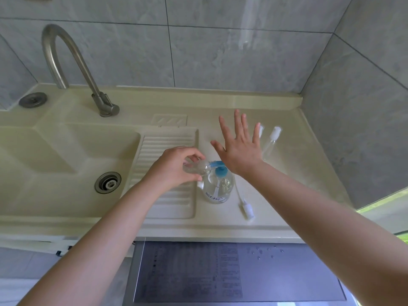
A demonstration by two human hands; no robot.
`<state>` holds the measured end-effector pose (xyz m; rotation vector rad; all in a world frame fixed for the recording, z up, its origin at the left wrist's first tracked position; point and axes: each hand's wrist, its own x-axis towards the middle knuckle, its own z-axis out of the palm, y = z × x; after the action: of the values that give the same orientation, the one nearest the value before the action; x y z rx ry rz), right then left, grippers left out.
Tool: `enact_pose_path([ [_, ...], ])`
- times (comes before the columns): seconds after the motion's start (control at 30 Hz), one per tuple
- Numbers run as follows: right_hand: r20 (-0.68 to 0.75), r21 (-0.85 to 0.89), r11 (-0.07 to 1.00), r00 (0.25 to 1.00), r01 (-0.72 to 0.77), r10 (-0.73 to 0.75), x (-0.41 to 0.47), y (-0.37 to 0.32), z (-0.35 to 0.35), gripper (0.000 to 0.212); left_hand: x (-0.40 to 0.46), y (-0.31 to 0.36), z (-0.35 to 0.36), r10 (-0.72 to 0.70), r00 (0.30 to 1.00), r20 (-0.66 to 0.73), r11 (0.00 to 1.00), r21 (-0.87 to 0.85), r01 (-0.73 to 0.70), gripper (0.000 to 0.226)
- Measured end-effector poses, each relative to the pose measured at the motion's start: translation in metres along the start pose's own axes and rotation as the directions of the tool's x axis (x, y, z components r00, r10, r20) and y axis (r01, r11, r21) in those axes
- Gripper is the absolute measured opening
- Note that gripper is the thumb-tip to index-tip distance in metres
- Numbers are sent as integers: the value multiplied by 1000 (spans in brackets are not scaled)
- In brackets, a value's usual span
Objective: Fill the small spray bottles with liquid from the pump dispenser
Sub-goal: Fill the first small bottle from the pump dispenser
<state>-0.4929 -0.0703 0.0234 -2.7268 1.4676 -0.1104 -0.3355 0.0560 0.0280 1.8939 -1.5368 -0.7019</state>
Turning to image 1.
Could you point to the round steel hole cover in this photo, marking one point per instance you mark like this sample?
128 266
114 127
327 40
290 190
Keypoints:
32 100

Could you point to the white spray cap with tube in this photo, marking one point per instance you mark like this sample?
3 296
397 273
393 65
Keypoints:
248 211

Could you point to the cream sink with washboard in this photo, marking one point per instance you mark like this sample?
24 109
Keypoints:
38 156

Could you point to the person's left hand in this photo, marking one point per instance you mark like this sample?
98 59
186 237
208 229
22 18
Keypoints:
169 170

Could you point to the curved steel faucet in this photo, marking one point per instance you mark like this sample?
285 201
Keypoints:
83 66

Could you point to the clear hand sanitizer pump bottle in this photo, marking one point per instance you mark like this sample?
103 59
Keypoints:
218 188

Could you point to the white cabinet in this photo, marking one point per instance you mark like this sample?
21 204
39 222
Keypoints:
28 243

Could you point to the person's left forearm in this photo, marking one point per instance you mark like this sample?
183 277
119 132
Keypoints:
86 245

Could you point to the glass window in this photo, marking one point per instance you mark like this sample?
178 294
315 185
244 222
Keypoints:
385 219

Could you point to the person's right forearm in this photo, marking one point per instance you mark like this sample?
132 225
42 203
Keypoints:
318 229

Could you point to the small clear bottle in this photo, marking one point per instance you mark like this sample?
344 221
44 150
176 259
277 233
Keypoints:
261 130
272 141
202 168

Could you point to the steel sink drain strainer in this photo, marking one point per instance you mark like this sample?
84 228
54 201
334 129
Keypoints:
108 182

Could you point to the grey washing machine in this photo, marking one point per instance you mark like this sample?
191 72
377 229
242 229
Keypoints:
280 277

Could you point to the person's right hand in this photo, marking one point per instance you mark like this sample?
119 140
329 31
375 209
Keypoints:
242 154

